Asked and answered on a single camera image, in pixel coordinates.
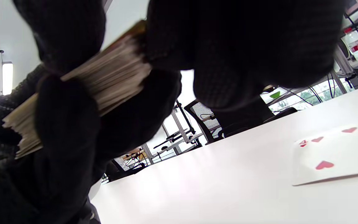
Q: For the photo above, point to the person's right hand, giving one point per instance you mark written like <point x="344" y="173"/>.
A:
<point x="244" y="46"/>

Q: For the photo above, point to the person's left hand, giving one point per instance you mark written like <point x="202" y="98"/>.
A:
<point x="57" y="186"/>

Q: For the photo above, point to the deck of playing cards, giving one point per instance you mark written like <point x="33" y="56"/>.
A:
<point x="113" y="77"/>

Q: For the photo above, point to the red hearts playing card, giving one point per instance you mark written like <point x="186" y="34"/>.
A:
<point x="337" y="155"/>

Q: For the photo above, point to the black mesh office chair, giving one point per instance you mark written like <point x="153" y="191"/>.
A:
<point x="204" y="117"/>

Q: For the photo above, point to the clear bottle red cap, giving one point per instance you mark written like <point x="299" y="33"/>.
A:
<point x="354" y="46"/>

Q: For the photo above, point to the white wall light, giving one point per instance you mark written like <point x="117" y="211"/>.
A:
<point x="7" y="77"/>

